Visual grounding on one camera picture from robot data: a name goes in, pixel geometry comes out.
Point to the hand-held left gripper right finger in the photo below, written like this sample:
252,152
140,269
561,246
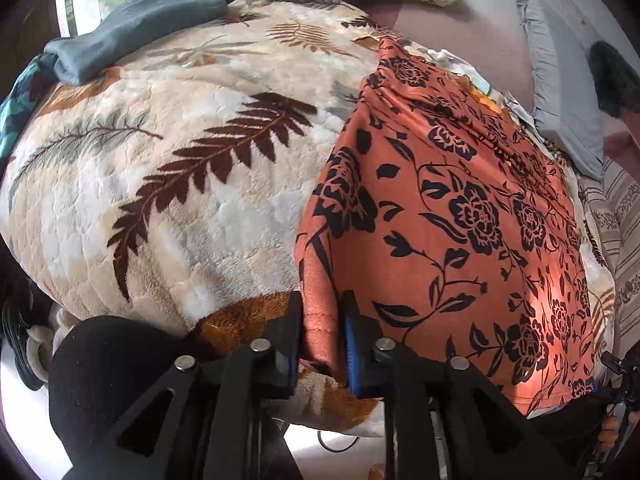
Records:
352,355

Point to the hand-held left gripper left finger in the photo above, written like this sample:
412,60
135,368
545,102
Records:
288,355

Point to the orange black floral garment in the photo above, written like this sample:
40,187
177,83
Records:
450,260

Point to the striped bed sheet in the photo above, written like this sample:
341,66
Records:
622,220

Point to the black cloth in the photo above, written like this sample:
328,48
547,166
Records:
105,375

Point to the cream leaf print blanket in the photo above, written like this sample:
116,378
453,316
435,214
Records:
175,160

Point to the white knitted cloth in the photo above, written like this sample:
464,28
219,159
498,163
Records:
35,355

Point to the white crumpled cloth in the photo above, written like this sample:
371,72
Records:
517,110

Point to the grey ruffled pillow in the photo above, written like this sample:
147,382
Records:
560,90

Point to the white glove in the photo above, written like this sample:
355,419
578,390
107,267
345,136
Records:
450,62

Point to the pink bed sheet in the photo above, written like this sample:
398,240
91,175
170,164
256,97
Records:
475,35

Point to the blue-grey folded cloth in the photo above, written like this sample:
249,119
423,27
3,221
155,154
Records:
130,30

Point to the teal printed cloth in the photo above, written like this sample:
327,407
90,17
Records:
22,105

